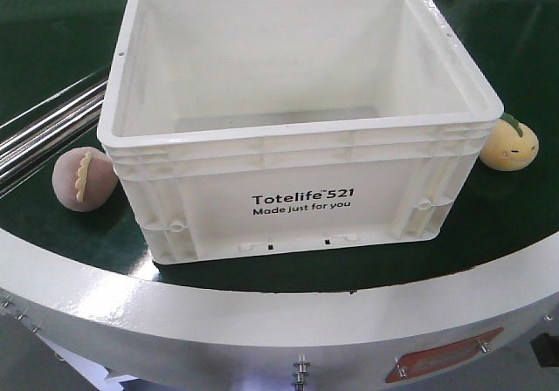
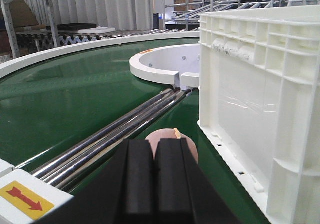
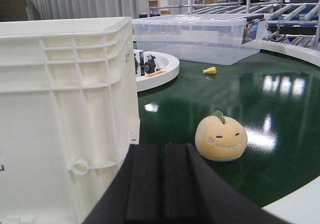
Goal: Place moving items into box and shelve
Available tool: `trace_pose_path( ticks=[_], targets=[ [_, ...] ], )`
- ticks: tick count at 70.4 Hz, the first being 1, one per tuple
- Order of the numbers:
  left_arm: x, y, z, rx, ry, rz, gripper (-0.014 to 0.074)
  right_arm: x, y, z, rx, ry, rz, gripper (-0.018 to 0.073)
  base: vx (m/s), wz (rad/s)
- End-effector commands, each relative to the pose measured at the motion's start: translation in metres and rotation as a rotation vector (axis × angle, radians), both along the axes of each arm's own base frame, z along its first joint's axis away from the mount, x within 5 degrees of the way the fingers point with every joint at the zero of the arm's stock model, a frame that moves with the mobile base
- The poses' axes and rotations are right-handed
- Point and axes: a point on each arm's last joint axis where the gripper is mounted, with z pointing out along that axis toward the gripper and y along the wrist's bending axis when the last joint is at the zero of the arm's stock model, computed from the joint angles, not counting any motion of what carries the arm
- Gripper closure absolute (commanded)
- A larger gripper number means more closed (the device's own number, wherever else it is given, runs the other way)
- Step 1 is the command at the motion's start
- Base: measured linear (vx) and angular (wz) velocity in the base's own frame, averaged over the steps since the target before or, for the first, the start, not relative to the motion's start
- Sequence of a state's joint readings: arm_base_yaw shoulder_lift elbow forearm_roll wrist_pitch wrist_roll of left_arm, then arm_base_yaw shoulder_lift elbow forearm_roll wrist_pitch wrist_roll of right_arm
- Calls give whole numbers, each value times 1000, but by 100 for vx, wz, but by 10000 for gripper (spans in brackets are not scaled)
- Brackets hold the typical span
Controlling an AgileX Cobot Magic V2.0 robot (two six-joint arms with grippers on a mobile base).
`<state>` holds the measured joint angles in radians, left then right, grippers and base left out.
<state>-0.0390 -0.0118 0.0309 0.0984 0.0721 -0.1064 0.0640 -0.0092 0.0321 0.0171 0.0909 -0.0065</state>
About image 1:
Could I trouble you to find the white plastic Totelife crate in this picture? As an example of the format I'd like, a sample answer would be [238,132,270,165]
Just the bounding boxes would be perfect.
[98,0,503,264]

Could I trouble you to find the pink plush ball toy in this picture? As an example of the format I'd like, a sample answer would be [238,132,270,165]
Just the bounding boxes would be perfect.
[52,147,118,212]

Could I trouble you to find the yellow plush fruit toy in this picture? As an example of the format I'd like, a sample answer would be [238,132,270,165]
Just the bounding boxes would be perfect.
[480,113,539,171]

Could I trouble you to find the white curved conveyor rim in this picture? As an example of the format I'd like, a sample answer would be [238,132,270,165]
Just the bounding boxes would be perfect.
[1,232,558,390]

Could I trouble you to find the orange label plate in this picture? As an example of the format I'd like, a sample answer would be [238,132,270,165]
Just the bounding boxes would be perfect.
[385,327,504,383]

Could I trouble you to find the chrome roller bars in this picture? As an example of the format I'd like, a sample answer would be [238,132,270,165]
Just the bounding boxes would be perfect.
[1,67,108,196]

